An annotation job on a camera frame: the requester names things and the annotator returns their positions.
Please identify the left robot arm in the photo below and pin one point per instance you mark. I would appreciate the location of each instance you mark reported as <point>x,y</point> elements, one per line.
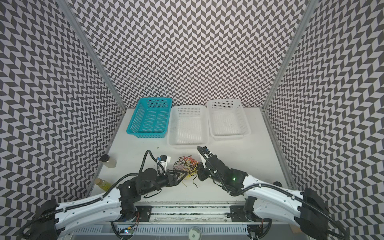
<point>53,219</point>

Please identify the black cap jar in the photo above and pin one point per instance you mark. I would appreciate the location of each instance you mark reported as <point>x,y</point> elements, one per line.
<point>108,161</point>

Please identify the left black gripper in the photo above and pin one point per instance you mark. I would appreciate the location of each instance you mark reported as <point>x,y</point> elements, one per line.
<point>174,181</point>

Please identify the white plastic basket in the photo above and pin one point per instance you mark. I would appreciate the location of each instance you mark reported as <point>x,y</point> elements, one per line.
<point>227,119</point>
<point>188,127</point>

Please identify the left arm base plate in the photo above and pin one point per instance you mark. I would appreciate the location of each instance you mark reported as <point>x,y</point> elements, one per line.
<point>138,213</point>

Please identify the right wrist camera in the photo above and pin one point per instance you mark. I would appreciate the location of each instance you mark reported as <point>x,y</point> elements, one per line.
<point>206,155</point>

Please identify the middle white plastic basket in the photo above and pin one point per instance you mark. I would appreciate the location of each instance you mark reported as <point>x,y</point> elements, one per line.
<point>188,127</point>

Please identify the yellow liquid bottle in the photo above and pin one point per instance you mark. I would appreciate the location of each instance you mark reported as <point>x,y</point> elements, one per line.
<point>102,184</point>

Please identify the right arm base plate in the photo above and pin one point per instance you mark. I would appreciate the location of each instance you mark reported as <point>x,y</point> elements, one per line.
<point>239,214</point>

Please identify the round white knob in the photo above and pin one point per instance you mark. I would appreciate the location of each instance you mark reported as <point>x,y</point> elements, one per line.
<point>194,234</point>

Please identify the teal plastic basket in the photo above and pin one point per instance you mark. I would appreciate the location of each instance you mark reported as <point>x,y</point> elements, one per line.
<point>150,118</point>

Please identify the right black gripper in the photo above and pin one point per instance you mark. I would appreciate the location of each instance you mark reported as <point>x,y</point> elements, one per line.
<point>204,173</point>

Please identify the right white plastic basket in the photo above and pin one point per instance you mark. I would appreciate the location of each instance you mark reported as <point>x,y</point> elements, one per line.
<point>227,119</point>

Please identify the aluminium front rail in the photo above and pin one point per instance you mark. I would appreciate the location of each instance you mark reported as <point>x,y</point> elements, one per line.
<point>217,213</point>

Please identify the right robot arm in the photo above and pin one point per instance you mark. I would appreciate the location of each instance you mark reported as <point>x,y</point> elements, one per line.
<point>306,209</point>

